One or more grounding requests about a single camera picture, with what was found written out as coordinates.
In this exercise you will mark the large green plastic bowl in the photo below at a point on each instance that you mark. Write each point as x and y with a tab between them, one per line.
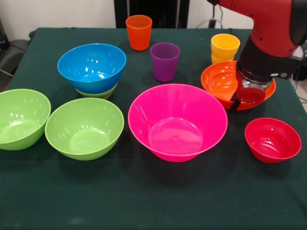
84	134
21	119

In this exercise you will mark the small green plastic bowl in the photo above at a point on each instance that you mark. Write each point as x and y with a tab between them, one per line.
100	94

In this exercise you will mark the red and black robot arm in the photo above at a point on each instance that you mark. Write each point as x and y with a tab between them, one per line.
268	36

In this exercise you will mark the black power plug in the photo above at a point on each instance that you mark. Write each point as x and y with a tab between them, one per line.
212	23

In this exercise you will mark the blue plastic bowl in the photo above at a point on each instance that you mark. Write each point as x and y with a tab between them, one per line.
91	64

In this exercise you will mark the orange plastic cup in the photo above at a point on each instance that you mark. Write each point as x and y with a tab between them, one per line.
139	33

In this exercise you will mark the yellow plastic cup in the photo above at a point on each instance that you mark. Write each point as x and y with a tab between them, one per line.
220	58
225	45

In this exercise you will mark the black office chair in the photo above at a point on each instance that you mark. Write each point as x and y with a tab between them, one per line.
14	52

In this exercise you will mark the small red plastic bowl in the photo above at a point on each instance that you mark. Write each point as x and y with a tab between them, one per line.
272	141

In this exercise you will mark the orange plastic bowl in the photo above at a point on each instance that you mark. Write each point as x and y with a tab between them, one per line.
220	81

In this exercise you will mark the dark green tablecloth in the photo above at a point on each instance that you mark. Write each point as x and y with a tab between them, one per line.
168	198

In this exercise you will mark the pink plastic bowl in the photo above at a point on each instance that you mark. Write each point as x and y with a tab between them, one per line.
177	124

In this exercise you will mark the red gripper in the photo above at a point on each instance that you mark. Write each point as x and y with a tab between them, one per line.
251	94

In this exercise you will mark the purple plastic cup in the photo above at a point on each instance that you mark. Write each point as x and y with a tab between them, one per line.
164	62

